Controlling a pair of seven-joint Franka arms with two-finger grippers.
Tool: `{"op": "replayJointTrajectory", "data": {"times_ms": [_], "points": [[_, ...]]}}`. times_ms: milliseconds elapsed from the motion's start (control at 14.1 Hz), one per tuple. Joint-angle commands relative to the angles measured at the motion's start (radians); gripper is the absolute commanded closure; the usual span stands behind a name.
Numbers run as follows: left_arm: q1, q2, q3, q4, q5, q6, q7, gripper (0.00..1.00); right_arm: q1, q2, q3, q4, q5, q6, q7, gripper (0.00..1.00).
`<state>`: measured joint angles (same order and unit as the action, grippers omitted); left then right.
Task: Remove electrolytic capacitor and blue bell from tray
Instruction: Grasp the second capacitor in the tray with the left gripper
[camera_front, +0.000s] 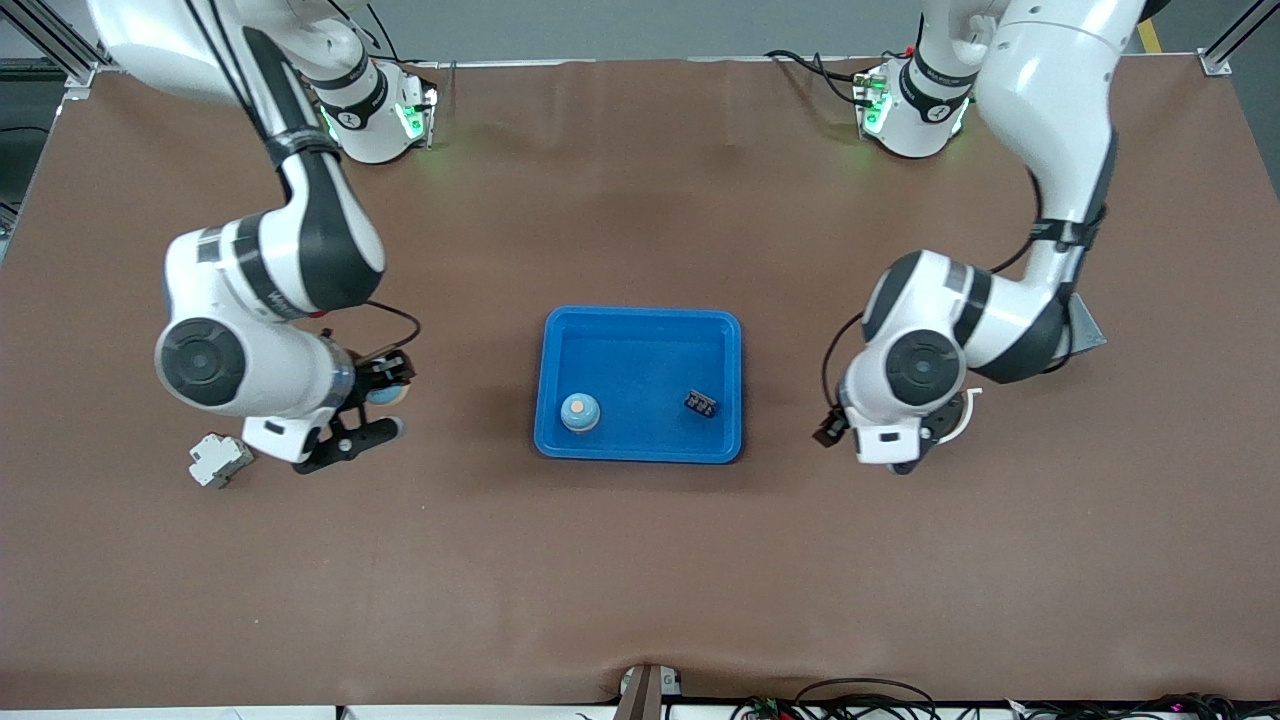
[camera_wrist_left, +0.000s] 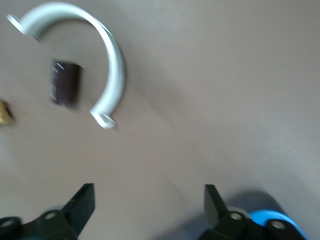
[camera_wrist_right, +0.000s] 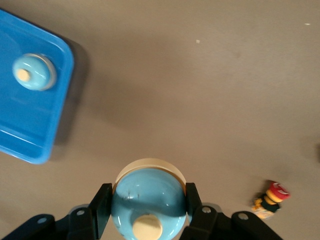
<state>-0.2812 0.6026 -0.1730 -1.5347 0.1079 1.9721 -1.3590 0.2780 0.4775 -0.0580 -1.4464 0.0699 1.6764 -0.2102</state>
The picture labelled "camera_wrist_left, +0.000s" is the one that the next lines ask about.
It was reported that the brass valve with red handle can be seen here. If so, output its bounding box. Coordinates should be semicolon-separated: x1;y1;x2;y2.
0;99;15;127

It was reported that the white half-round pipe clamp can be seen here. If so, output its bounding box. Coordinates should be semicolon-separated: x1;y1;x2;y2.
6;1;127;130

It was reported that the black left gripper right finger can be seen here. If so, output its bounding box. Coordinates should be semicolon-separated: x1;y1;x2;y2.
201;184;305;240

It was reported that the blue plastic tray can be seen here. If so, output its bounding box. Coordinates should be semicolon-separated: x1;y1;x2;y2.
249;209;310;240

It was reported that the brown table mat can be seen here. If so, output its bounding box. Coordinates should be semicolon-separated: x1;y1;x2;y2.
0;0;320;240

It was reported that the dark brown connector block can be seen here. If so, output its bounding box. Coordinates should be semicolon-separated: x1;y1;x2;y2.
49;59;83;110

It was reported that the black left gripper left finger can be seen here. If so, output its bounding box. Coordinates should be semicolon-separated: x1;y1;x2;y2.
0;183;96;240

